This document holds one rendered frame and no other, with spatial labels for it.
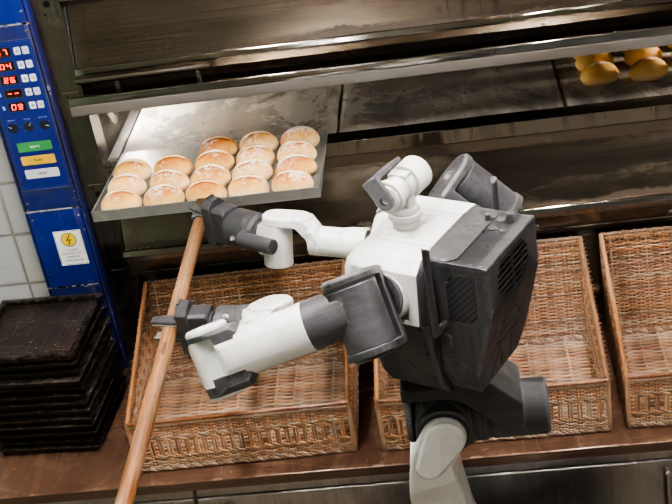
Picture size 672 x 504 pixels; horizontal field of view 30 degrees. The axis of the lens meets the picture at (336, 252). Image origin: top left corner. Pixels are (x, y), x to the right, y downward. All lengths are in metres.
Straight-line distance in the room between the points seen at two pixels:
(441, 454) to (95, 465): 1.09
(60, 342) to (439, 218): 1.24
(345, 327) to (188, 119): 1.48
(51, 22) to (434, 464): 1.45
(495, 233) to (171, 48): 1.17
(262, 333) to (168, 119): 1.46
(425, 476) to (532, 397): 0.26
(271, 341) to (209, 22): 1.16
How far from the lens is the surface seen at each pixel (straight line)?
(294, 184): 2.94
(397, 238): 2.25
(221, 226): 2.83
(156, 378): 2.38
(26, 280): 3.53
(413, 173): 2.25
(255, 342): 2.15
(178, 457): 3.13
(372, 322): 2.11
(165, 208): 3.00
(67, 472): 3.26
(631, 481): 3.12
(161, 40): 3.12
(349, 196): 3.26
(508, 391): 2.43
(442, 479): 2.52
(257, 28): 3.07
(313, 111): 3.39
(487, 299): 2.16
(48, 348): 3.19
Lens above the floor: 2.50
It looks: 29 degrees down
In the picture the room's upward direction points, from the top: 10 degrees counter-clockwise
